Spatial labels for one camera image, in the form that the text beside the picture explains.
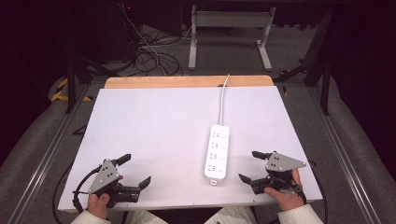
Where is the black table bracket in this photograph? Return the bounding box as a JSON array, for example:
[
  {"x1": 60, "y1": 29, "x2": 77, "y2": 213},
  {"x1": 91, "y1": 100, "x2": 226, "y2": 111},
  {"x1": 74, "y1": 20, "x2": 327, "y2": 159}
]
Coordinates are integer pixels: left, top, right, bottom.
[{"x1": 72, "y1": 124, "x2": 89, "y2": 136}]

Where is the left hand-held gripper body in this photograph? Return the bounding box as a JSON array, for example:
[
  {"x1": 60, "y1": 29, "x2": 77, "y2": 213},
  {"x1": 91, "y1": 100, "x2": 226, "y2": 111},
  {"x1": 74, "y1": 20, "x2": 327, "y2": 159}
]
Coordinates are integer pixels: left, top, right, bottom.
[{"x1": 88, "y1": 158, "x2": 141, "y2": 209}]

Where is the person's left leg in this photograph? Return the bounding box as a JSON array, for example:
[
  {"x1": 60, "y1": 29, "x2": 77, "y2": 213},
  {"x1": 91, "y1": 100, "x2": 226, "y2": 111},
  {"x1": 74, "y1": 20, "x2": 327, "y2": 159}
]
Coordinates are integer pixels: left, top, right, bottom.
[{"x1": 124, "y1": 208, "x2": 170, "y2": 224}]

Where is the aluminium floor rail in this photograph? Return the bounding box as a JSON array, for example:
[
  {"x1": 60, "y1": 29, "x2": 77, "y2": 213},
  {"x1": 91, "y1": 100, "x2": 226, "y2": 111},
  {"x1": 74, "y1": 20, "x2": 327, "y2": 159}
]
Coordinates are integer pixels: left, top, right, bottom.
[
  {"x1": 304, "y1": 87, "x2": 382, "y2": 224},
  {"x1": 6, "y1": 83, "x2": 94, "y2": 224}
]

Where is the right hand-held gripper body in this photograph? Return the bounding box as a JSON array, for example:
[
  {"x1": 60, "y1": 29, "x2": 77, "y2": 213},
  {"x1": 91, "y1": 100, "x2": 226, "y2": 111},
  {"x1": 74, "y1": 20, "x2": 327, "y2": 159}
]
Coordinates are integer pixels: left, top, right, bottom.
[{"x1": 249, "y1": 150, "x2": 308, "y2": 196}]

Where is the person's right leg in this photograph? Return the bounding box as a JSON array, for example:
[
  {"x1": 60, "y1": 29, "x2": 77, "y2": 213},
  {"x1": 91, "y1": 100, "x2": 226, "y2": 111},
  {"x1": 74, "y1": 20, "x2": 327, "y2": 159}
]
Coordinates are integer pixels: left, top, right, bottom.
[{"x1": 204, "y1": 205, "x2": 258, "y2": 224}]

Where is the white metal desk frame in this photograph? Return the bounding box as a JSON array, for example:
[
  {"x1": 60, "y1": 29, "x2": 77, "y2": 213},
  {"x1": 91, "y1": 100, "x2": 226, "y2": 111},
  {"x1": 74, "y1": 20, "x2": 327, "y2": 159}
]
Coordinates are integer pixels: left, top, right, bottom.
[{"x1": 188, "y1": 4, "x2": 277, "y2": 72}]

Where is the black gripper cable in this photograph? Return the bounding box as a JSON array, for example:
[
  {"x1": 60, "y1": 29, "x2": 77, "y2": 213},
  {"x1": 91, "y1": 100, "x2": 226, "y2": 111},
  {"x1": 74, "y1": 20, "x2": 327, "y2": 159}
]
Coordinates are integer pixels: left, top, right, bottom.
[
  {"x1": 51, "y1": 159, "x2": 104, "y2": 224},
  {"x1": 298, "y1": 160, "x2": 329, "y2": 224}
]

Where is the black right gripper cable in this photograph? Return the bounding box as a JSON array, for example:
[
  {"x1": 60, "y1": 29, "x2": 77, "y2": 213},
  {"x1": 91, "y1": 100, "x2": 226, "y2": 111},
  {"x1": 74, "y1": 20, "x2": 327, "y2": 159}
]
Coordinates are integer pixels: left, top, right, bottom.
[{"x1": 298, "y1": 160, "x2": 329, "y2": 224}]

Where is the white power strip cable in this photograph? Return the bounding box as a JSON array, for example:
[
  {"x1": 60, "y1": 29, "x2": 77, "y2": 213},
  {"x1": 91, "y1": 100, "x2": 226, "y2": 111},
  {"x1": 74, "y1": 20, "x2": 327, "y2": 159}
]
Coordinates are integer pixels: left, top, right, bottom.
[{"x1": 219, "y1": 74, "x2": 232, "y2": 126}]

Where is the person's right hand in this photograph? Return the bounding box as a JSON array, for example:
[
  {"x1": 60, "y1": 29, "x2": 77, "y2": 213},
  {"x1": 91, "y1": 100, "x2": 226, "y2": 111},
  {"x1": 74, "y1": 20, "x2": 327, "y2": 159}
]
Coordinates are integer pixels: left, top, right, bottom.
[{"x1": 263, "y1": 167, "x2": 306, "y2": 213}]

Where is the black metal stand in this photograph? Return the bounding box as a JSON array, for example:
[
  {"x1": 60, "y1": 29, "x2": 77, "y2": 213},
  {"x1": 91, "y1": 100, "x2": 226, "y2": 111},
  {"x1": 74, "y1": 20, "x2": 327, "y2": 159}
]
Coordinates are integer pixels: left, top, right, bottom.
[
  {"x1": 274, "y1": 8, "x2": 336, "y2": 117},
  {"x1": 64, "y1": 55, "x2": 122, "y2": 115}
]

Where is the person's leg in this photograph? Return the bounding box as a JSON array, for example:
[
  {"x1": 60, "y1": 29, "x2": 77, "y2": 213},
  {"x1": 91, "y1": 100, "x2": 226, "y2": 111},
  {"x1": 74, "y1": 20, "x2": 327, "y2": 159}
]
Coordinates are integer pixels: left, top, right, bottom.
[
  {"x1": 204, "y1": 205, "x2": 258, "y2": 224},
  {"x1": 124, "y1": 208, "x2": 170, "y2": 224}
]

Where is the white power strip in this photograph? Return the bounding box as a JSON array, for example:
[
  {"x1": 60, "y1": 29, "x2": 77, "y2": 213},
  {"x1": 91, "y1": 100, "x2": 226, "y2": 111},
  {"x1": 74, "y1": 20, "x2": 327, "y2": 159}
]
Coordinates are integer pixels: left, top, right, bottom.
[{"x1": 204, "y1": 124, "x2": 231, "y2": 187}]

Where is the bundle of black floor cables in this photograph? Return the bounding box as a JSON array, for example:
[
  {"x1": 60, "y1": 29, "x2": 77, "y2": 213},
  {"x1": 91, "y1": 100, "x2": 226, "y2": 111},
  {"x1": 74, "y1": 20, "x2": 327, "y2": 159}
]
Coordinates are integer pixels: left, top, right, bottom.
[{"x1": 120, "y1": 24, "x2": 194, "y2": 77}]

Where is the person's left hand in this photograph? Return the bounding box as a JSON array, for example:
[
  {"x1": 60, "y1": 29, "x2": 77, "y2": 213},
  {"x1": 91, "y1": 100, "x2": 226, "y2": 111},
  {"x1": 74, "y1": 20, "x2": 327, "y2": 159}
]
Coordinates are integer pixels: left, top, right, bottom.
[{"x1": 86, "y1": 175, "x2": 124, "y2": 220}]

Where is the thin white floor cable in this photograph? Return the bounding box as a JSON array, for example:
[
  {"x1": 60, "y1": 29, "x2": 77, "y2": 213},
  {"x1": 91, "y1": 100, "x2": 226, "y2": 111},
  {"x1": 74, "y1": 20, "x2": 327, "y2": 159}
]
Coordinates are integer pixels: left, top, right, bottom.
[{"x1": 120, "y1": 3, "x2": 194, "y2": 74}]

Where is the yellow black hazard tape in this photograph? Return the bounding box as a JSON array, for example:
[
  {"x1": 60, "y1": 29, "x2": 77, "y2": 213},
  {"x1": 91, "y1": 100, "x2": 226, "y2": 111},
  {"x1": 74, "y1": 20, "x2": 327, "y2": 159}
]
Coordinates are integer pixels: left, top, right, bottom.
[{"x1": 50, "y1": 77, "x2": 94, "y2": 103}]

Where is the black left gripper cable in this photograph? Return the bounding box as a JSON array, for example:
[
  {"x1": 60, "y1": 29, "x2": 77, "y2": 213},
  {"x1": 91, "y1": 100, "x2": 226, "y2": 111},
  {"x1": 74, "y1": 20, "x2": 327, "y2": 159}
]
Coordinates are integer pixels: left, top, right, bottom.
[{"x1": 51, "y1": 159, "x2": 104, "y2": 224}]

